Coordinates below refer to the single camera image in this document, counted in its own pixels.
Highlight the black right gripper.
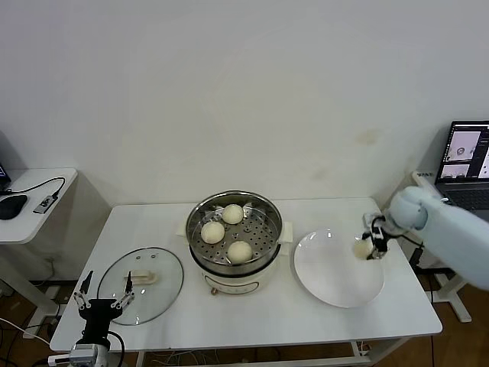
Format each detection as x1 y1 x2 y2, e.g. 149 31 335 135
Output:
361 213 390 261

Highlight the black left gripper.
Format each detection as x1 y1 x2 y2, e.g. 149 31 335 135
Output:
73 270 137 345

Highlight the white steamed baozi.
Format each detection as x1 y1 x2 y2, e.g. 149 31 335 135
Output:
227 240 254 265
200 221 225 245
353 239 374 261
222 203 244 226

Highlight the glass lid with cream handle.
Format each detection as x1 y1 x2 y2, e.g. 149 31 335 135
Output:
96 246 185 326

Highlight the perforated steel steamer basket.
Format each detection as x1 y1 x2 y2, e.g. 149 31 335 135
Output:
174 190 295 268

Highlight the white round plate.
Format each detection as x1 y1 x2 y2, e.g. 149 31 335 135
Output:
293 228 385 309

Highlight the white side table with laptop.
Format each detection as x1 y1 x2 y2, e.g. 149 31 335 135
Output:
411 170 489 324

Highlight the white side table with mouse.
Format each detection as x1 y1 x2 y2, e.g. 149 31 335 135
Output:
0 167 79 341

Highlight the grey usb hub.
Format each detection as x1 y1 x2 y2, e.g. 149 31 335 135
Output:
33 193 54 215

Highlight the grey open laptop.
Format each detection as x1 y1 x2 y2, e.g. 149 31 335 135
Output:
434 121 489 221

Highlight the black computer mouse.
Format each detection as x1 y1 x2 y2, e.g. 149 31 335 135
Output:
0 193 30 221

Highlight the cream electric cooker pot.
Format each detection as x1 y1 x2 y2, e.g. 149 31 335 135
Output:
189 236 292 296

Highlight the black laptop power cable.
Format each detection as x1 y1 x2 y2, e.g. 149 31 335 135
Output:
407 235 426 268

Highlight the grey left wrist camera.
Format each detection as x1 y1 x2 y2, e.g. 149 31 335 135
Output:
69 343 99 364

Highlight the white main table frame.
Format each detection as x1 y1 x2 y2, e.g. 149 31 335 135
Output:
135 338 412 367

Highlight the black usb hub cable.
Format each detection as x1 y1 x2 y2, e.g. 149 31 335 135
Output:
0 176 66 200

